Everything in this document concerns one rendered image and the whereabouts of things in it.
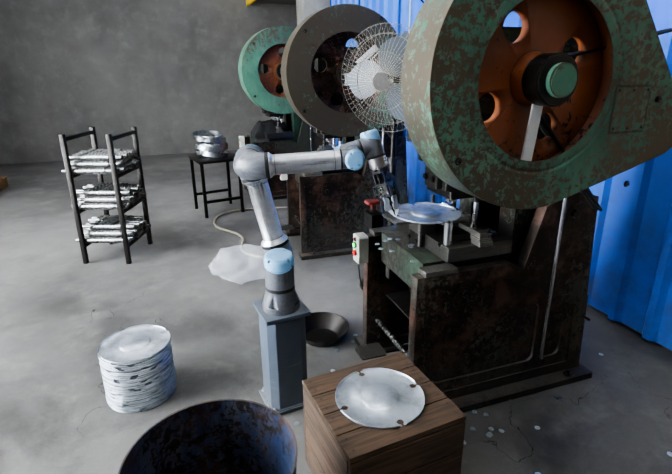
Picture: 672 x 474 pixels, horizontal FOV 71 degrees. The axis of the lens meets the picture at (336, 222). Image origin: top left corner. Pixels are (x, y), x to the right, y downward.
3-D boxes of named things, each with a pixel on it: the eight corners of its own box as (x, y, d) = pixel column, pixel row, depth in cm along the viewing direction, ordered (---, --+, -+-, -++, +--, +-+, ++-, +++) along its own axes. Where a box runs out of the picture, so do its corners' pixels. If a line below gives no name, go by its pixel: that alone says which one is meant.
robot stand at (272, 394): (272, 418, 193) (266, 322, 178) (259, 392, 209) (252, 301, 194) (313, 404, 200) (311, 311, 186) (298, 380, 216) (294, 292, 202)
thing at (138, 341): (112, 373, 183) (112, 371, 183) (88, 343, 203) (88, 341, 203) (182, 343, 202) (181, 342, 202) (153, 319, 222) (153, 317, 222)
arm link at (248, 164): (228, 155, 164) (366, 144, 168) (231, 150, 174) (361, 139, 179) (232, 187, 168) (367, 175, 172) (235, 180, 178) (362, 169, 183)
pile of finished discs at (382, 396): (360, 441, 135) (360, 439, 134) (321, 383, 160) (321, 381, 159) (443, 411, 146) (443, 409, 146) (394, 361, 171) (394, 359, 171)
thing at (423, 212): (406, 227, 182) (406, 225, 181) (382, 206, 208) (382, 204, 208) (474, 221, 188) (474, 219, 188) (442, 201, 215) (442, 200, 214)
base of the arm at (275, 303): (269, 319, 181) (267, 296, 178) (257, 302, 194) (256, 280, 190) (305, 310, 187) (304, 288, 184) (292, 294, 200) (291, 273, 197)
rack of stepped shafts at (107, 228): (136, 264, 346) (115, 134, 315) (74, 264, 346) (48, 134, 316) (158, 243, 386) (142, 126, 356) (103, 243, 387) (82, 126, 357)
